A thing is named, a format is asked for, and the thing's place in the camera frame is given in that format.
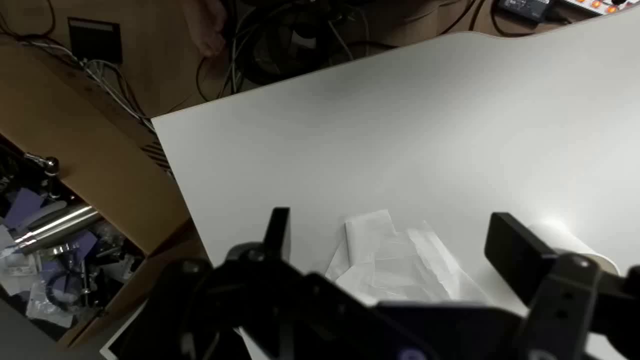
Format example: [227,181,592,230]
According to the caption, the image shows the white tissue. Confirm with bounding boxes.
[325,209,497,310]

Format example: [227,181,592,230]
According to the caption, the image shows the shiny metal rod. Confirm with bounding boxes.
[7,205,103,253]

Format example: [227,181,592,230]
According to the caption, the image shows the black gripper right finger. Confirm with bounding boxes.
[482,210,560,290]

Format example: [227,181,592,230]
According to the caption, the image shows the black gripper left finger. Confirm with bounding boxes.
[261,206,292,264]

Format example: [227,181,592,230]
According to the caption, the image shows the black square plate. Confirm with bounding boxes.
[67,16,125,69]

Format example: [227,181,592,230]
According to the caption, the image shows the white paper cup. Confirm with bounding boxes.
[537,221,622,276]

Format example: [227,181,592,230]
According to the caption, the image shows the large brown cardboard box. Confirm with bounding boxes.
[0,34,208,350]

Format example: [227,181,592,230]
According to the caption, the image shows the tangled black cables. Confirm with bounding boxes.
[195,0,482,102]

